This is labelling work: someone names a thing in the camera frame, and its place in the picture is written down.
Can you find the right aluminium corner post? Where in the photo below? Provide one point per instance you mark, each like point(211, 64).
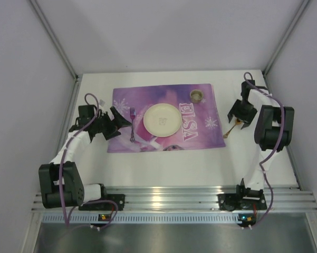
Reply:
point(294, 21)

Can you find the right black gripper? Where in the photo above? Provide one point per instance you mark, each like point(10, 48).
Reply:
point(242, 113)

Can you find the aluminium corner post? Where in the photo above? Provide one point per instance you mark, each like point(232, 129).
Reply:
point(53, 37)
point(294, 21)

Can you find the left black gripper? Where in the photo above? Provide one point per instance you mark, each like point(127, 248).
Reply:
point(111, 124)

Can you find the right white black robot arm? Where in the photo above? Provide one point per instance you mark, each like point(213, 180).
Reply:
point(273, 131)

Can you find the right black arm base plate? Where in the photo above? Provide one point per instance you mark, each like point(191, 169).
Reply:
point(234, 202)

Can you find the small glass cup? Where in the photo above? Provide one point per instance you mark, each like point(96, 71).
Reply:
point(196, 96)

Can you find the purple Elsa cloth placemat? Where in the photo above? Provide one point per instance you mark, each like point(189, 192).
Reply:
point(200, 128)

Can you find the iridescent metal fork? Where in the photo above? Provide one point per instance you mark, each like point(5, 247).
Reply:
point(132, 117)

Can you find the gold metal spoon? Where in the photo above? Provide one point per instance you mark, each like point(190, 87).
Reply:
point(232, 129)

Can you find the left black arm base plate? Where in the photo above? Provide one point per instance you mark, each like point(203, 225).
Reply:
point(105, 203)

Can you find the cream round plate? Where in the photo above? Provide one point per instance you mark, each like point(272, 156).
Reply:
point(162, 120)

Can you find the aluminium mounting rail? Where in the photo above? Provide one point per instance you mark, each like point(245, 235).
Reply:
point(166, 199)

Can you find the white slotted cable duct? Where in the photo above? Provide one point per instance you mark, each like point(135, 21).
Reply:
point(166, 218)

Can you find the left aluminium corner post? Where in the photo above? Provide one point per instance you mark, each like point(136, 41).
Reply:
point(53, 37)

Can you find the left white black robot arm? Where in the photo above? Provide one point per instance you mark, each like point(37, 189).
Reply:
point(60, 181)

